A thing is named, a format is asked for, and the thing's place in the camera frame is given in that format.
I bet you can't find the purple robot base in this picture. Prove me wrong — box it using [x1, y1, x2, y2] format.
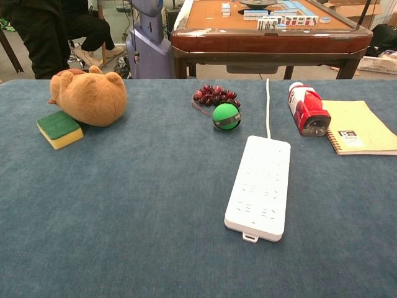
[125, 0, 176, 79]

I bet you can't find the white power strip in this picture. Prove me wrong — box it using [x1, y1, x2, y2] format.
[223, 135, 292, 243]

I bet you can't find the green ball with black band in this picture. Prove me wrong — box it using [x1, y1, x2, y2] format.
[212, 102, 241, 132]

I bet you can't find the dark red grape bunch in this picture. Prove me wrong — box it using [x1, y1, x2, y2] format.
[192, 85, 241, 108]

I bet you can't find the blue table cloth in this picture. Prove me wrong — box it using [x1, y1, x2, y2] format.
[0, 78, 397, 298]

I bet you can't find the red labelled drink bottle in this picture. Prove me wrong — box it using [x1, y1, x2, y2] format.
[288, 81, 332, 137]

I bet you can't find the brown plush bear toy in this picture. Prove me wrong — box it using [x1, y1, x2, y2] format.
[47, 65, 128, 127]

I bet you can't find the wooden mahjong table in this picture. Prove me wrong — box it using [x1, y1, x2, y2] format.
[171, 0, 373, 80]

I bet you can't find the green and yellow sponge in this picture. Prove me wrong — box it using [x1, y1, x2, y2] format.
[36, 111, 85, 150]

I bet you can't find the wooden stool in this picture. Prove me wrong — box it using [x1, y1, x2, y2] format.
[68, 0, 109, 68]

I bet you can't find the row of mahjong tiles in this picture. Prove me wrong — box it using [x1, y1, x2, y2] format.
[257, 15, 319, 30]

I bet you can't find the yellow spiral notebook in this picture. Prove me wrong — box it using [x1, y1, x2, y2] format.
[321, 99, 397, 156]

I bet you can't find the person in black clothes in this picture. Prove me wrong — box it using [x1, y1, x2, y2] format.
[0, 0, 125, 80]

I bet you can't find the white plastic basket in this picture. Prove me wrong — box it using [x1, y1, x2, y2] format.
[357, 55, 397, 75]

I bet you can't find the white cable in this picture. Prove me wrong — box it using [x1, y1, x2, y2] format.
[265, 78, 273, 140]

